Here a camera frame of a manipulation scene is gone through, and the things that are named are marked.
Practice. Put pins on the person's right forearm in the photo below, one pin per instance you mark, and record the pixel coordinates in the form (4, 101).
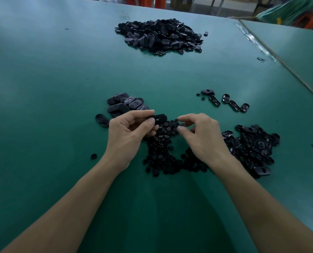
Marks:
(275, 210)

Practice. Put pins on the person's left forearm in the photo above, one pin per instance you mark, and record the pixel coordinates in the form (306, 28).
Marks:
(59, 216)

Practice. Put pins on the pile of small black buttons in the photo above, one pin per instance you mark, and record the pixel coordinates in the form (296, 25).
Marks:
(164, 155)

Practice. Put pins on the lone black ring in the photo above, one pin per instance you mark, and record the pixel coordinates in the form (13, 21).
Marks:
(94, 156)

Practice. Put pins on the green striped bag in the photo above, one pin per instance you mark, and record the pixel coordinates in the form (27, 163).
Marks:
(287, 11)

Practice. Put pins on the small black plastic scrap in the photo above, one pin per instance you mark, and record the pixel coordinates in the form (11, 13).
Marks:
(261, 59)

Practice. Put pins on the person's right hand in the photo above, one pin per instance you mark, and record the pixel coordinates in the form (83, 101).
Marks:
(206, 139)

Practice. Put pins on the pile of black oval shells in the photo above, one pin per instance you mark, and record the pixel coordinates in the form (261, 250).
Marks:
(256, 147)

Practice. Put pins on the red plastic stool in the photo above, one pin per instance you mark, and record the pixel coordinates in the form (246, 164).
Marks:
(132, 0)
(154, 1)
(312, 21)

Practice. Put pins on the person's left hand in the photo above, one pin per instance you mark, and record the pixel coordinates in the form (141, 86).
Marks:
(126, 139)

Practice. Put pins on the small open cardboard box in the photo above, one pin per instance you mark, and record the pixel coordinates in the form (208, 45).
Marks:
(182, 2)

